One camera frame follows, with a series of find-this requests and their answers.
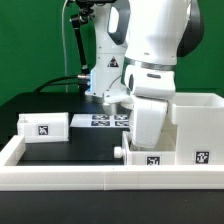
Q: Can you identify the black cable bundle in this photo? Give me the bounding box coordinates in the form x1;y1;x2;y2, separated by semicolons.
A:
32;75;92;94

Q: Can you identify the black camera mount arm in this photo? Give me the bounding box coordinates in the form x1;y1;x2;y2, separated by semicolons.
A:
70;0;90;75

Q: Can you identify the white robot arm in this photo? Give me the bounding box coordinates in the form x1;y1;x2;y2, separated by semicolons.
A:
70;0;204;149

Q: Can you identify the white fiducial marker sheet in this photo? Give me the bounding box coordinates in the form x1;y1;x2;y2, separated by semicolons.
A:
70;114;129;128

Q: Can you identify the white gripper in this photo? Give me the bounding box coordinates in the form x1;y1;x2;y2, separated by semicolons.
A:
130;97;168;148

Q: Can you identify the white U-shaped boundary frame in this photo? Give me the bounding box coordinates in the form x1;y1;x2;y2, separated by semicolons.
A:
0;135;224;191

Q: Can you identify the white drawer with tag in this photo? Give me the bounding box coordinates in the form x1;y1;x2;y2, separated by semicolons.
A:
114;131;176;165
17;112;69;143

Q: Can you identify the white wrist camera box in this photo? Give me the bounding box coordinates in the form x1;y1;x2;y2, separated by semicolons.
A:
103;89;133;109

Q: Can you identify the white drawer cabinet box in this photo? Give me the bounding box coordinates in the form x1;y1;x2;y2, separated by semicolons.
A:
168;93;224;165

